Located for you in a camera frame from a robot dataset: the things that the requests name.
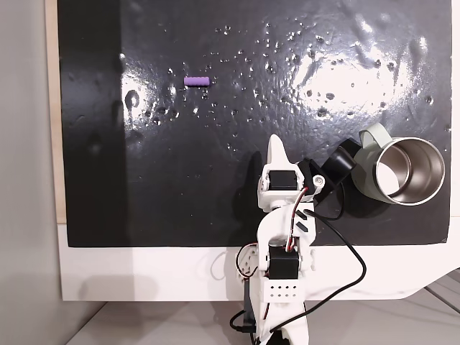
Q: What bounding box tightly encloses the purple pen grip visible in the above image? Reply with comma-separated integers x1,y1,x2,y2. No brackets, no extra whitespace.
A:
183,75,211,88

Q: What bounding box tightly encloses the pale green steel cup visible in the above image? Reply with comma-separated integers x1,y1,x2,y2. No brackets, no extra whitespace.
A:
350,122,447,206

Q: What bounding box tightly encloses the black glossy mat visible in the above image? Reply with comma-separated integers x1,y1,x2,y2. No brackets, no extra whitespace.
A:
56,0,453,248

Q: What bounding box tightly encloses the light wooden board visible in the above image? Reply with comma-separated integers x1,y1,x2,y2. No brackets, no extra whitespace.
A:
44,0,68,226

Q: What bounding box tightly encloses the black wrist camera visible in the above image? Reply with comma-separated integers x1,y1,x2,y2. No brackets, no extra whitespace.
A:
298,146,358,201

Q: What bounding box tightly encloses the black camera cable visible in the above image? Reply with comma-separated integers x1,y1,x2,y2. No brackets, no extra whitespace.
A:
229,210,368,334

